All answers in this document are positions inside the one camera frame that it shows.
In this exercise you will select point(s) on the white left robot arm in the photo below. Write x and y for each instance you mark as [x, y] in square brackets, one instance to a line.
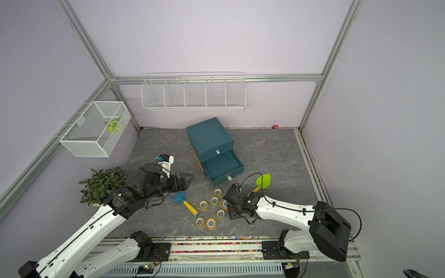
[70, 260]

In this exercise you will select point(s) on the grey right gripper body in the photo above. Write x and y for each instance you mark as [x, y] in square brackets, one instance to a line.
[233, 212]

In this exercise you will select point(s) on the green potted plant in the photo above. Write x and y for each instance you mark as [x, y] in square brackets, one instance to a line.
[102, 184]

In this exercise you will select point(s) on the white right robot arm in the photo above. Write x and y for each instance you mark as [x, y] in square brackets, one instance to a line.
[319, 227]

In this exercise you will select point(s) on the teal drawer cabinet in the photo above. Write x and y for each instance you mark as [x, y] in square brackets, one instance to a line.
[213, 147]

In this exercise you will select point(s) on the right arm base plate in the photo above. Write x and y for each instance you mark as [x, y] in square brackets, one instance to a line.
[275, 250]

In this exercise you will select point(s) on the white wire wall shelf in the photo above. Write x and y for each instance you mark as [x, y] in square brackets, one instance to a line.
[194, 91]

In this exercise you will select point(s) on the blue toy rake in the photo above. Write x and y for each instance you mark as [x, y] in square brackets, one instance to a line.
[179, 197]

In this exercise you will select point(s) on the green toy in basket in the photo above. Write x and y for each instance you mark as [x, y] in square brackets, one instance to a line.
[114, 126]

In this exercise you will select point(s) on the yellow-green tape roll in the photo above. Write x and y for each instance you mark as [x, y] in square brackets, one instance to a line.
[221, 214]
[218, 192]
[214, 201]
[200, 222]
[203, 205]

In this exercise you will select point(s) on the green toy shovel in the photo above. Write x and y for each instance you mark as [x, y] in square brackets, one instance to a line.
[263, 182]

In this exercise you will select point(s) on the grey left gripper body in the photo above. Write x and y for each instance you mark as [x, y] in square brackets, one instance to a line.
[174, 186]

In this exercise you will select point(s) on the white wire basket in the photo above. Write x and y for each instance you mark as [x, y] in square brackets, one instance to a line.
[89, 137]

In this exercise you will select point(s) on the orange tape roll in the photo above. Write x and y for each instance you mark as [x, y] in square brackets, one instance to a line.
[224, 204]
[211, 223]

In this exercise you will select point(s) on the white vented cable duct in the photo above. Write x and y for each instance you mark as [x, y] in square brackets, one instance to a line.
[199, 270]

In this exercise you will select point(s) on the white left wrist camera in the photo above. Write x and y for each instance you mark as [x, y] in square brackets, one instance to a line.
[166, 162]

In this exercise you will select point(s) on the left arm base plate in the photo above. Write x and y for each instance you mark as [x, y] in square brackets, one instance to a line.
[150, 250]

